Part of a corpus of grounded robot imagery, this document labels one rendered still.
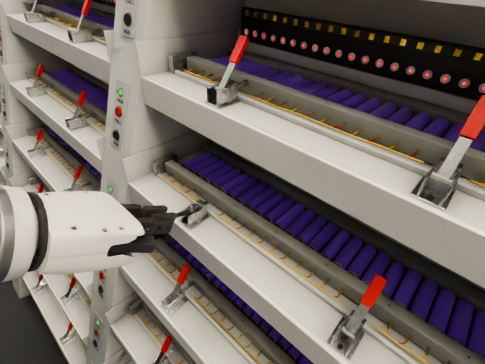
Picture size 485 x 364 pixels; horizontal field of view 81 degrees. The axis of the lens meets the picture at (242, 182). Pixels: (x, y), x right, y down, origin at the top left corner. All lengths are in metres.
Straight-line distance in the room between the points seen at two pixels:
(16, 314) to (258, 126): 1.42
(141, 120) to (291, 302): 0.37
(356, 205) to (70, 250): 0.27
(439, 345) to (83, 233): 0.38
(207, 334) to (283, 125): 0.38
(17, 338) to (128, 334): 0.79
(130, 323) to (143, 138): 0.46
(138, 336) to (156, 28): 0.64
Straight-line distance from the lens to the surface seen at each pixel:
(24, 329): 1.55
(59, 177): 0.97
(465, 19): 0.49
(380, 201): 0.29
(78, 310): 1.09
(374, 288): 0.35
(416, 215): 0.28
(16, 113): 1.22
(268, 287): 0.40
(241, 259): 0.42
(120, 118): 0.56
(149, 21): 0.51
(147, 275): 0.64
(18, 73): 1.18
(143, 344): 0.77
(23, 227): 0.30
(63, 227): 0.31
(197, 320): 0.58
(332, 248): 0.43
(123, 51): 0.56
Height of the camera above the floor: 1.19
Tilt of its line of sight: 23 degrees down
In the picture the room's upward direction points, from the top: 17 degrees clockwise
